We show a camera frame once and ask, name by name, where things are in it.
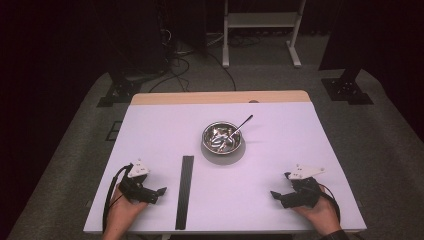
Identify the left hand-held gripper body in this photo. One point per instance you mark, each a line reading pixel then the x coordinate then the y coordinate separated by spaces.
pixel 135 190

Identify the person's right hand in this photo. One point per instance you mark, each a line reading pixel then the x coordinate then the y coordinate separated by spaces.
pixel 325 215

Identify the person's left hand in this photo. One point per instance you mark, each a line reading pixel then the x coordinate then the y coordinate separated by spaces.
pixel 121 213

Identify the shiny metal bowl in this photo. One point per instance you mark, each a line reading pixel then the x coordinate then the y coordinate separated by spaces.
pixel 211 143

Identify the black stand base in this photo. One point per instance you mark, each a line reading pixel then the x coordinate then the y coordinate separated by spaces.
pixel 346 88
pixel 118 93

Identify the metal spoon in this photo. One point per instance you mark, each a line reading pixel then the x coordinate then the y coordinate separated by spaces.
pixel 245 122

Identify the dark floor outlet frame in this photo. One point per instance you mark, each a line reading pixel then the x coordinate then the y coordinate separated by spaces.
pixel 114 130

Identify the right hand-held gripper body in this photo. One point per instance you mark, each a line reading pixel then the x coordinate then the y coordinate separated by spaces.
pixel 306 195

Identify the white metal stand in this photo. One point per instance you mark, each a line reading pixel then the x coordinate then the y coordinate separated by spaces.
pixel 260 19

